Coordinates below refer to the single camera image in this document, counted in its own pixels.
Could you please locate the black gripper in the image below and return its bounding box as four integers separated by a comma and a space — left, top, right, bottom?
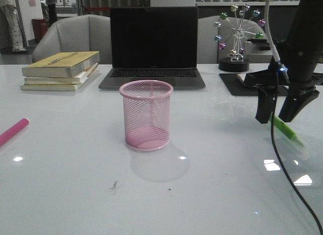
243, 41, 322, 123

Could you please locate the green marker pen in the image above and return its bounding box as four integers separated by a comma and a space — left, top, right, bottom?
270, 116, 306, 147

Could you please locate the pink marker pen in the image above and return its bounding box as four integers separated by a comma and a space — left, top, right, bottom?
1, 118, 29, 146

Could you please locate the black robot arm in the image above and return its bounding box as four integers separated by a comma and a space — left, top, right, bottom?
245, 0, 322, 123

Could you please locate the pink mesh pen holder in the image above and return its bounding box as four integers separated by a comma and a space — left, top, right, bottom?
119, 80, 173, 152

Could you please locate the black mouse pad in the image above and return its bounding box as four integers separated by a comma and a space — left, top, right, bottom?
218, 72, 291, 97

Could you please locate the grey right armchair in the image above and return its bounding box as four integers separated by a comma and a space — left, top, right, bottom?
197, 16, 272, 64

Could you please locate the grey armchair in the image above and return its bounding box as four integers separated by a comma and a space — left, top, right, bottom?
197, 16, 272, 64
32, 14, 112, 64

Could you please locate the ferris wheel desk ornament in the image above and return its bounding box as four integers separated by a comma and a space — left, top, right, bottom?
213, 4, 265, 72

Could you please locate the grey open laptop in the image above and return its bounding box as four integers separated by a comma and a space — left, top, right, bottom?
98, 6, 205, 90

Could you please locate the grey left armchair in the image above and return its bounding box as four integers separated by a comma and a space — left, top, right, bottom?
32, 14, 112, 64

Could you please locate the white middle book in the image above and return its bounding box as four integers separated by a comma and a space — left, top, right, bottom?
24, 63, 98, 85

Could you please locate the red barrier belt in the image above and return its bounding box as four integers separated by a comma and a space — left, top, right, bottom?
84, 7, 111, 12

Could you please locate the yellow top book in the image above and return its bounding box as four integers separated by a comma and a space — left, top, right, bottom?
22, 51, 100, 77

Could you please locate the yellow book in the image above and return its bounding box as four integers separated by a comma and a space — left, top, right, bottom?
22, 51, 100, 77
20, 73, 94, 91

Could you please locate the yellow bottom book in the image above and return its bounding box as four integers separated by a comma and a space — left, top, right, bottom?
20, 73, 94, 91

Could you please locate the person in dark trousers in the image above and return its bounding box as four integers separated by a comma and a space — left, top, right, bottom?
45, 0, 58, 25

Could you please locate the red bin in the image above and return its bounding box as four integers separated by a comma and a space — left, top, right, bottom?
31, 18, 49, 43

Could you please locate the person in light trousers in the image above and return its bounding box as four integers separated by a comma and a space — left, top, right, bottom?
1, 0, 27, 52

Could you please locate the white cable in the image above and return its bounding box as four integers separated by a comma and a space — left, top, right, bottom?
263, 0, 281, 63

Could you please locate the black cable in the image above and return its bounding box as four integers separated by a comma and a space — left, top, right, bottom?
270, 68, 323, 235

